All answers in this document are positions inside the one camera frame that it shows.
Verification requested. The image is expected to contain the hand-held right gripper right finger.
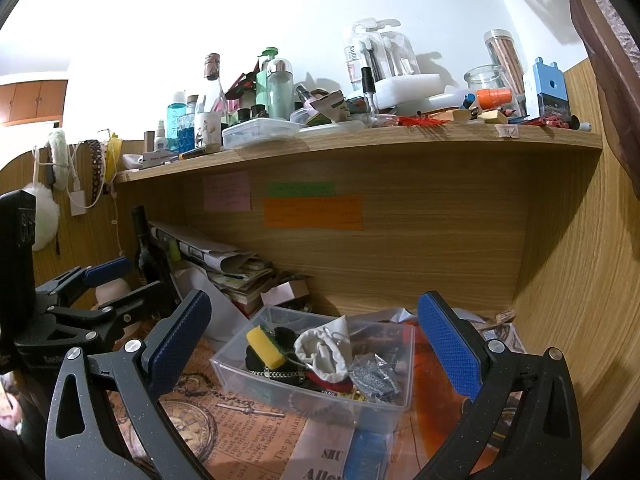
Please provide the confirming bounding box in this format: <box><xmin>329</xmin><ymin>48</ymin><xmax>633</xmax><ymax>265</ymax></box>
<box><xmin>415</xmin><ymin>291</ymin><xmax>584</xmax><ymax>480</ymax></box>

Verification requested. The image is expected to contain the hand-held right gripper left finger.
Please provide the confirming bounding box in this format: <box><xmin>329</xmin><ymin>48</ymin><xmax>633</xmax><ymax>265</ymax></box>
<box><xmin>45</xmin><ymin>289</ymin><xmax>213</xmax><ymax>480</ymax></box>

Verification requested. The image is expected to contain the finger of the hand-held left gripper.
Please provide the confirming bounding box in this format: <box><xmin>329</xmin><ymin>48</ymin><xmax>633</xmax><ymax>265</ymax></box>
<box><xmin>35</xmin><ymin>255</ymin><xmax>134</xmax><ymax>307</ymax></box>
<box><xmin>94</xmin><ymin>280</ymin><xmax>179</xmax><ymax>334</ymax></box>

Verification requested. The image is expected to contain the grey knit cloth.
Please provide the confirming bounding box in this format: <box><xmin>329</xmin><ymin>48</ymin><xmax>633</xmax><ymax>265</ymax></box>
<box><xmin>348</xmin><ymin>353</ymin><xmax>402</xmax><ymax>404</ymax></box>

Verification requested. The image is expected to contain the black quilted chain bag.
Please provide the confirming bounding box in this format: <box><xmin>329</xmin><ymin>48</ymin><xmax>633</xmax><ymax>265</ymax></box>
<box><xmin>244</xmin><ymin>326</ymin><xmax>322</xmax><ymax>387</ymax></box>

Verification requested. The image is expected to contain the yellow sponge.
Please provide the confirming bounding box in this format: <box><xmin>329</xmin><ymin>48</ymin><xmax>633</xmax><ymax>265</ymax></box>
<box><xmin>245</xmin><ymin>324</ymin><xmax>288</xmax><ymax>371</ymax></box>

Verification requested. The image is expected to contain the red fabric pouch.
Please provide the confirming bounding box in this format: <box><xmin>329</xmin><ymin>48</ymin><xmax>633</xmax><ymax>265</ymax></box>
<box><xmin>304</xmin><ymin>370</ymin><xmax>357</xmax><ymax>397</ymax></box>

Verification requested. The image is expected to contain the white drawstring pouch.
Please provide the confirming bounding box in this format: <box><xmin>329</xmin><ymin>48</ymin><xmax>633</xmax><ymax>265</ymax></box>
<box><xmin>293</xmin><ymin>315</ymin><xmax>354</xmax><ymax>387</ymax></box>

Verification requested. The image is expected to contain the clear plastic storage box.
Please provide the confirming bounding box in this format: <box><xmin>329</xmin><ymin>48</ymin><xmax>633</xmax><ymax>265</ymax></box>
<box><xmin>209</xmin><ymin>304</ymin><xmax>417</xmax><ymax>434</ymax></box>

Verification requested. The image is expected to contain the dark wine bottle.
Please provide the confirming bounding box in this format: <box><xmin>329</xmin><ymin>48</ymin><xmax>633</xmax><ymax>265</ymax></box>
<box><xmin>130</xmin><ymin>204</ymin><xmax>172</xmax><ymax>302</ymax></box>

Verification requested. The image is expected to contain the white paper sheet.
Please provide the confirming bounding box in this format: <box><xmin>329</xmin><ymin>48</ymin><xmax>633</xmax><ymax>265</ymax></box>
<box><xmin>172</xmin><ymin>267</ymin><xmax>252</xmax><ymax>342</ymax></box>

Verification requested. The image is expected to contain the white fluffy pompom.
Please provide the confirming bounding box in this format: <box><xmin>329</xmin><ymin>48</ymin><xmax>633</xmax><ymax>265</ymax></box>
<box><xmin>19</xmin><ymin>183</ymin><xmax>61</xmax><ymax>252</ymax></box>

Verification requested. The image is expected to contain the stack of newspapers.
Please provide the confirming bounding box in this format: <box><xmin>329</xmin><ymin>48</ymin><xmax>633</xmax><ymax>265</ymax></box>
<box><xmin>149</xmin><ymin>220</ymin><xmax>277</xmax><ymax>312</ymax></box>

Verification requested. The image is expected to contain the black lace headband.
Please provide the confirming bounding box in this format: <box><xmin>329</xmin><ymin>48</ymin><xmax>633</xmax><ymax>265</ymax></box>
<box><xmin>84</xmin><ymin>139</ymin><xmax>107</xmax><ymax>209</ymax></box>

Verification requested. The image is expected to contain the yellow headband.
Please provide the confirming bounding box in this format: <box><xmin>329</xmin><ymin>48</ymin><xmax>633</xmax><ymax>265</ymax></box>
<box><xmin>102</xmin><ymin>132</ymin><xmax>124</xmax><ymax>187</ymax></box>

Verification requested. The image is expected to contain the small white paper box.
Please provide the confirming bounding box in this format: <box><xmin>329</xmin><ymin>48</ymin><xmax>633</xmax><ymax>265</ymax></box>
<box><xmin>259</xmin><ymin>278</ymin><xmax>311</xmax><ymax>309</ymax></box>

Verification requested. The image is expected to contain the white fluffy headband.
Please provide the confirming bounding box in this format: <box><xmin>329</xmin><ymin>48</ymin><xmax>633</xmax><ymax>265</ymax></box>
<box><xmin>47</xmin><ymin>128</ymin><xmax>72</xmax><ymax>192</ymax></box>

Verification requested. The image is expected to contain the white toy plane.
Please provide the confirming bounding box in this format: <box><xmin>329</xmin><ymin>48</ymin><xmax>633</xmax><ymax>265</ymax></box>
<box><xmin>141</xmin><ymin>148</ymin><xmax>181</xmax><ymax>166</ymax></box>

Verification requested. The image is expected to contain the pink sticky note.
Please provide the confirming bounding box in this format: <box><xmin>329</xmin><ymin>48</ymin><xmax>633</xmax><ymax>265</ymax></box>
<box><xmin>202</xmin><ymin>170</ymin><xmax>251</xmax><ymax>212</ymax></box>

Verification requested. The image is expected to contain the blue ribbed cloth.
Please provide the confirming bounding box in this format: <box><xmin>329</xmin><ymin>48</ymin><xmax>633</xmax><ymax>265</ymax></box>
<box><xmin>342</xmin><ymin>432</ymin><xmax>389</xmax><ymax>480</ymax></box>

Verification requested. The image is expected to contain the brown pen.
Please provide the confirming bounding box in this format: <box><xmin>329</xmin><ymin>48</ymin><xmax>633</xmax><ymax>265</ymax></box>
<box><xmin>178</xmin><ymin>144</ymin><xmax>221</xmax><ymax>161</ymax></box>

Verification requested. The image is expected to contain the blue liquid bottle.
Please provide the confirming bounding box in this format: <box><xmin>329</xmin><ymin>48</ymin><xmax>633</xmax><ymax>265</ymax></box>
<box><xmin>167</xmin><ymin>90</ymin><xmax>189</xmax><ymax>152</ymax></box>

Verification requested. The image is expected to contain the clear bottle with white label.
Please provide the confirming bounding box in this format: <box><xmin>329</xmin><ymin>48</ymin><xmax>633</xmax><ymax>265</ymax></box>
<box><xmin>194</xmin><ymin>53</ymin><xmax>224</xmax><ymax>152</ymax></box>

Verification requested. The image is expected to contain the orange sticky note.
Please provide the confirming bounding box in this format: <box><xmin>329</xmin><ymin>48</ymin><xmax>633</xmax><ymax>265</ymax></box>
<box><xmin>263</xmin><ymin>194</ymin><xmax>364</xmax><ymax>232</ymax></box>

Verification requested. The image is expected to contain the green sticky note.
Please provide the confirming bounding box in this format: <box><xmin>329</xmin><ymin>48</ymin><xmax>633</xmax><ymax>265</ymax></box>
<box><xmin>266</xmin><ymin>181</ymin><xmax>335</xmax><ymax>198</ymax></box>

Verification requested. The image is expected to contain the clear lidded plastic case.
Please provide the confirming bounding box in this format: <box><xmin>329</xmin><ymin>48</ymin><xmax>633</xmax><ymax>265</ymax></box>
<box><xmin>221</xmin><ymin>118</ymin><xmax>301</xmax><ymax>150</ymax></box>

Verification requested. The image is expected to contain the wooden shelf board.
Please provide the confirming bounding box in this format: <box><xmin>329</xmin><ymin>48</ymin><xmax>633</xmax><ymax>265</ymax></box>
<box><xmin>114</xmin><ymin>124</ymin><xmax>604</xmax><ymax>184</ymax></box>

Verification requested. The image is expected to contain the green plastic bottle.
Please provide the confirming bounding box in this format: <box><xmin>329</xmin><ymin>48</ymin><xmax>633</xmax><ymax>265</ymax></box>
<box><xmin>255</xmin><ymin>47</ymin><xmax>281</xmax><ymax>117</ymax></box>

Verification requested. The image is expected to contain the clear bottle with silver cap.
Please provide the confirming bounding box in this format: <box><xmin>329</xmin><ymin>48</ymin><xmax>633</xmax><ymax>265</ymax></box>
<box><xmin>266</xmin><ymin>58</ymin><xmax>295</xmax><ymax>121</ymax></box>

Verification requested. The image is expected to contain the orange capped marker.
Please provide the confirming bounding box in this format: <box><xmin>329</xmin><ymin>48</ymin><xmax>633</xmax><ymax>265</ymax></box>
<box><xmin>469</xmin><ymin>88</ymin><xmax>514</xmax><ymax>110</ymax></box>

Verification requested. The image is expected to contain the empty glass jar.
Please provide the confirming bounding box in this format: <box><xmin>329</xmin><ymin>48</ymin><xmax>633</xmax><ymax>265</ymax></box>
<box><xmin>463</xmin><ymin>63</ymin><xmax>509</xmax><ymax>104</ymax></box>

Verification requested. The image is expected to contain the blue box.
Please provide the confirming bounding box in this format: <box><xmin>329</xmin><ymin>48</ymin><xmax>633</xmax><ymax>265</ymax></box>
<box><xmin>530</xmin><ymin>57</ymin><xmax>571</xmax><ymax>119</ymax></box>

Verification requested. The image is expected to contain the glass jar of sticks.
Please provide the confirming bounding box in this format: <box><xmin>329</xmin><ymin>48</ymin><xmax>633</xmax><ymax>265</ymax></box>
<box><xmin>483</xmin><ymin>29</ymin><xmax>529</xmax><ymax>97</ymax></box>

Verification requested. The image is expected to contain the clear blister pack of brushes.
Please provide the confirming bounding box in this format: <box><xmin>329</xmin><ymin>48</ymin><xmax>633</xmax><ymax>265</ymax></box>
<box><xmin>344</xmin><ymin>18</ymin><xmax>422</xmax><ymax>97</ymax></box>

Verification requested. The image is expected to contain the white cable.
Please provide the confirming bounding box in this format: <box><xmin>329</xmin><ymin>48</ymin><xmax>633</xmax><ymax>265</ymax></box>
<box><xmin>32</xmin><ymin>144</ymin><xmax>121</xmax><ymax>256</ymax></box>

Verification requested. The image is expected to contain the wooden wall cabinet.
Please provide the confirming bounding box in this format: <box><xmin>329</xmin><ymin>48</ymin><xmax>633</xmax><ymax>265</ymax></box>
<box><xmin>0</xmin><ymin>78</ymin><xmax>69</xmax><ymax>127</ymax></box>

